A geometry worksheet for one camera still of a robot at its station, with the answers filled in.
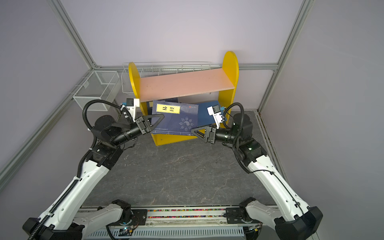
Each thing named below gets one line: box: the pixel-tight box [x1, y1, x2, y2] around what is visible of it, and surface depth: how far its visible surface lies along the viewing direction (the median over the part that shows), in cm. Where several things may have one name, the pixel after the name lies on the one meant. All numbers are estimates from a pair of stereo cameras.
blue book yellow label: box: [151, 100, 199, 136], surface depth 60 cm
